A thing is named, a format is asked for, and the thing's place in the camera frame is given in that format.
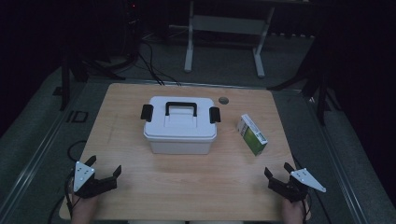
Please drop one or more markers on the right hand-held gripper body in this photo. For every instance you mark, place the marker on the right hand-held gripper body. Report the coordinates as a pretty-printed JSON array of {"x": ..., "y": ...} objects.
[{"x": 289, "y": 189}]

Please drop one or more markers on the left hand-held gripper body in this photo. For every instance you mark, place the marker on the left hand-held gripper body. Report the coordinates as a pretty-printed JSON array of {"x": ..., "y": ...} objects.
[{"x": 83, "y": 175}]

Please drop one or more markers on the green and white carton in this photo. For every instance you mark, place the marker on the green and white carton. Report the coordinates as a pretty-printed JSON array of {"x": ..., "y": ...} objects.
[{"x": 252, "y": 135}]

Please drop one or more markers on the white plastic storage box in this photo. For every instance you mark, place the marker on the white plastic storage box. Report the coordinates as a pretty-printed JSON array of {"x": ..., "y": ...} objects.
[{"x": 180, "y": 146}]

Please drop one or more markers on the person's right hand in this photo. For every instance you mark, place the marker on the person's right hand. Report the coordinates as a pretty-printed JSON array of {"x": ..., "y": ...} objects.
[{"x": 294, "y": 213}]

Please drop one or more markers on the person's left hand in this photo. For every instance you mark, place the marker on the person's left hand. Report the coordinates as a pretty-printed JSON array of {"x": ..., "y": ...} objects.
[{"x": 84, "y": 210}]

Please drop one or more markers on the black stand with legs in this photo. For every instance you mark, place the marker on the black stand with legs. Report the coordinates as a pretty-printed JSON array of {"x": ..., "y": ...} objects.
[
  {"x": 65, "y": 84},
  {"x": 320, "y": 99}
]

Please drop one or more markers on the grey round table grommet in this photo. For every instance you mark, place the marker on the grey round table grommet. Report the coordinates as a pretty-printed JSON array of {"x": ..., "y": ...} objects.
[{"x": 223, "y": 100}]

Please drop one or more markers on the dark equipment tower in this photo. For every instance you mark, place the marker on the dark equipment tower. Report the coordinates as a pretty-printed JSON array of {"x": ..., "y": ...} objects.
[{"x": 134, "y": 28}]

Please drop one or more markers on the black floor bracket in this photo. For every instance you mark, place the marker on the black floor bracket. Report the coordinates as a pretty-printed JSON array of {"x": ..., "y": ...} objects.
[{"x": 75, "y": 116}]

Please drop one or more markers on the white metal stand frame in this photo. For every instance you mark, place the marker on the white metal stand frame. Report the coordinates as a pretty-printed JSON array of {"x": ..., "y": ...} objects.
[{"x": 229, "y": 25}]

